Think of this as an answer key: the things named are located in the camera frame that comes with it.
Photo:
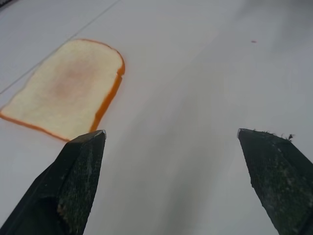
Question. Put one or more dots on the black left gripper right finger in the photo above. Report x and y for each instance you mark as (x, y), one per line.
(278, 181)

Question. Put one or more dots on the white bread slice orange crust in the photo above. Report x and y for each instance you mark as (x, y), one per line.
(63, 90)

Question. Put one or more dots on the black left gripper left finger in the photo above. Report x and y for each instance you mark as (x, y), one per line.
(71, 181)

